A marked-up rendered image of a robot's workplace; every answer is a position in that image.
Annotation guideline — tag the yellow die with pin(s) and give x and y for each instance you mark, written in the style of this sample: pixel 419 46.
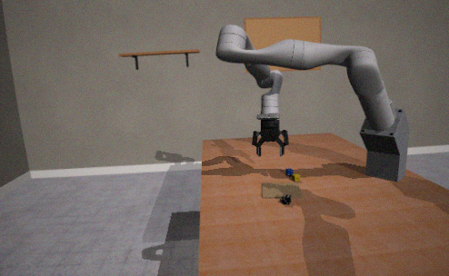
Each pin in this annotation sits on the yellow die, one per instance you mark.
pixel 296 177

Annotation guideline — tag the tan flat mat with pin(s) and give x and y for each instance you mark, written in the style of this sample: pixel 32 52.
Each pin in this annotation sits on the tan flat mat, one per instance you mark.
pixel 279 189

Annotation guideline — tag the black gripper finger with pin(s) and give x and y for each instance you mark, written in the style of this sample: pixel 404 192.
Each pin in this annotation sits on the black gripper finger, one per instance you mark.
pixel 282 145
pixel 258 144

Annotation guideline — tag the blue die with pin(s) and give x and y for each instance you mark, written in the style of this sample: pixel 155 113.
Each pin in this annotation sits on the blue die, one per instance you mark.
pixel 288 172

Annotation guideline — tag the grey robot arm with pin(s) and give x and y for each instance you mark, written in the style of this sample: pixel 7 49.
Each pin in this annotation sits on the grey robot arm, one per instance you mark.
pixel 360 62

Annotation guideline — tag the black die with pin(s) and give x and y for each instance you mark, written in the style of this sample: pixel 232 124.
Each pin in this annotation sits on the black die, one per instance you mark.
pixel 286 199

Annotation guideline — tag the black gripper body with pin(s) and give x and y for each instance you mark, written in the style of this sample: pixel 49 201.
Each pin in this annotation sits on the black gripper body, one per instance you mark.
pixel 270 126

